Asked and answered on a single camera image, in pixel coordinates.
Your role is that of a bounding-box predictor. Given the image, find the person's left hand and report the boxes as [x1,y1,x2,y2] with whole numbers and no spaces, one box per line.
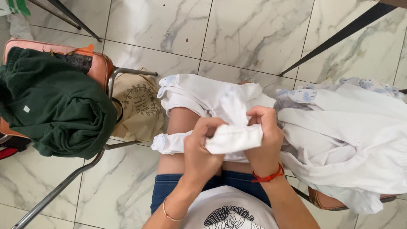
[183,117,228,192]

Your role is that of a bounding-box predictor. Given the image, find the person's right hand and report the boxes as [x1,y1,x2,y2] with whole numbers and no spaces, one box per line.
[244,106,285,179]

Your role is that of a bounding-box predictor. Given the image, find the white baby garment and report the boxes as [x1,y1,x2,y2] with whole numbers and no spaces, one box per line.
[151,74,277,163]

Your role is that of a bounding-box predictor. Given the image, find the person's right leg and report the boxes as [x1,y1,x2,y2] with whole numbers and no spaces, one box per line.
[222,161,255,174]

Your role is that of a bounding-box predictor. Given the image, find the person's leg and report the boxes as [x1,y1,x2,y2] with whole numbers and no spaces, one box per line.
[222,161,255,174]
[157,106,223,176]

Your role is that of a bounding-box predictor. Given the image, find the person's left leg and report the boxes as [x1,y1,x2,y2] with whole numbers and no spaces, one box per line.
[157,106,223,176]

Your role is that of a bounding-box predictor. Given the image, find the blue denim shorts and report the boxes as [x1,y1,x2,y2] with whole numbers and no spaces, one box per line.
[150,170,287,215]

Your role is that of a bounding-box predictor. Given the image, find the white printed t-shirt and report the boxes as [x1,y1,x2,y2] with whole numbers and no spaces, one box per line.
[180,185,281,229]

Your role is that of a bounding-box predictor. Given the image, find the pile of white garments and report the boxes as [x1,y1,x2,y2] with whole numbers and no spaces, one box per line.
[275,77,407,214]

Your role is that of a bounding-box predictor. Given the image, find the brown padded chair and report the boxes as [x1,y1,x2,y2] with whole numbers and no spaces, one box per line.
[291,185,402,211]

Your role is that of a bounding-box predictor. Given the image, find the beige printed tote bag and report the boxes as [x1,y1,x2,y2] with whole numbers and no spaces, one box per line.
[111,68,166,142]

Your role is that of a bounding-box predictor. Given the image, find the pink padded metal chair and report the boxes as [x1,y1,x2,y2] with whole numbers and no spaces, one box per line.
[0,38,158,229]

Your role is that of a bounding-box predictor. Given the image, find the black metal table leg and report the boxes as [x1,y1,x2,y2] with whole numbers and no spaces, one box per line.
[28,0,103,43]
[279,2,399,77]

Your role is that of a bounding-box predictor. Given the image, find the dark green fleece sweater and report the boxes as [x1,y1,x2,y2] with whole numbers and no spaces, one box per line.
[0,47,118,160]

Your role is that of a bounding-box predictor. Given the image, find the dark patterned cloth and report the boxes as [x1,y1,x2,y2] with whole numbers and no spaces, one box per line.
[50,44,95,74]

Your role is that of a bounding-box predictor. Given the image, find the red and black bag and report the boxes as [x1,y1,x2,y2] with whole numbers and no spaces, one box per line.
[0,135,32,160]

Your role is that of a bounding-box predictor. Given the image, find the crumpled white cloth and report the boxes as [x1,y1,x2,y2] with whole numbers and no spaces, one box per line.
[6,13,34,41]

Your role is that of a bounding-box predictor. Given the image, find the green and white bag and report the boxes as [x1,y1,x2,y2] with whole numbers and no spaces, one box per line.
[0,0,32,17]

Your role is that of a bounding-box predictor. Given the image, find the red string bracelet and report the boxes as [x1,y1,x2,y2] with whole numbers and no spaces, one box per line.
[251,162,285,183]

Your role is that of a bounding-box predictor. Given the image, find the thin gold bracelet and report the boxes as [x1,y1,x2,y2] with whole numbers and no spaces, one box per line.
[162,197,185,222]

